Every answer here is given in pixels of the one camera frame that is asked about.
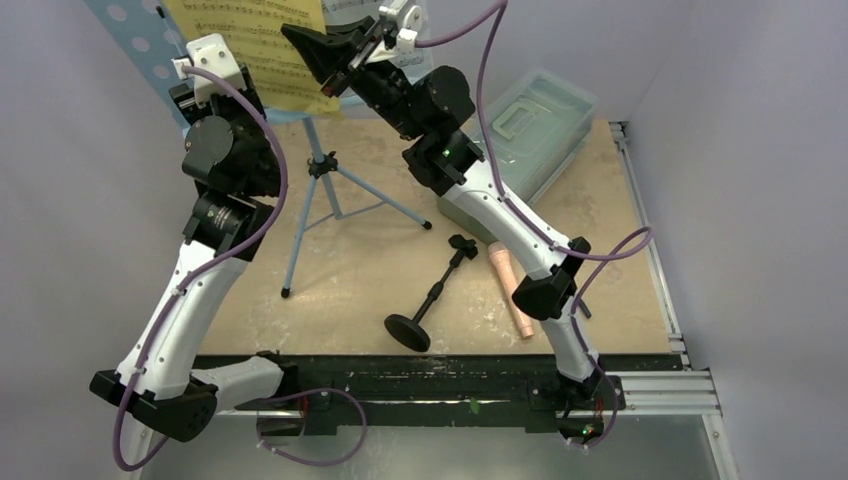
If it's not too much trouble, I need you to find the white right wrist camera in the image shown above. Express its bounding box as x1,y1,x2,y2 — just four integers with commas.
369,0,425,63

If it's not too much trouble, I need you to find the yellow sheet music page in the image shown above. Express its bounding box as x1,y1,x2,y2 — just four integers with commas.
164,0,340,115

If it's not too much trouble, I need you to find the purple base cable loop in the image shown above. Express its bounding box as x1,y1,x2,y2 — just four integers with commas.
254,388,370,468

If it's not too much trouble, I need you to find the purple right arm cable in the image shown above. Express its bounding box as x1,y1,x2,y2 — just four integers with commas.
413,0,656,372

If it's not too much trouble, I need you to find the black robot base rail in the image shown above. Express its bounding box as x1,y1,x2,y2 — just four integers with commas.
230,354,681,438

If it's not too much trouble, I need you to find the black microphone desk stand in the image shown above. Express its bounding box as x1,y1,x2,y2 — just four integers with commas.
383,234,479,353

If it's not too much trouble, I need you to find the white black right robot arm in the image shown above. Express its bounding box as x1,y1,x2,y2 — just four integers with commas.
281,17,601,407

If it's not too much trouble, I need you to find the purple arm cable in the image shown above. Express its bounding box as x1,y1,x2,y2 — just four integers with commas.
413,0,656,372
111,64,291,473

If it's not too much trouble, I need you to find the white sheet music page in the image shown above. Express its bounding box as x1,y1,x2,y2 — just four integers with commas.
321,0,434,80

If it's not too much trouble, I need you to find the light blue music stand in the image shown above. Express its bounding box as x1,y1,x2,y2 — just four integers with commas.
85,1,432,298

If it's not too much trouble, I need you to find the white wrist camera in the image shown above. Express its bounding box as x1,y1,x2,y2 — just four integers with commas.
369,0,425,63
171,33,247,106

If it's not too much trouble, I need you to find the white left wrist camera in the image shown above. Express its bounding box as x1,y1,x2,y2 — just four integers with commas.
171,33,247,106

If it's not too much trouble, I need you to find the aluminium frame rail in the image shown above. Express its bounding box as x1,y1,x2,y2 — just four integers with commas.
609,121,723,417

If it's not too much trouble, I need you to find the clear plastic storage box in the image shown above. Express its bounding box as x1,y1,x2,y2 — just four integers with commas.
437,66,599,245

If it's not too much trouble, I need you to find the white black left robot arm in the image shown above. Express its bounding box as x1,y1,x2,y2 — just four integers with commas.
90,62,298,443

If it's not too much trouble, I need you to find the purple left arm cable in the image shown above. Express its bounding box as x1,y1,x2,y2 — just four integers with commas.
111,64,291,473

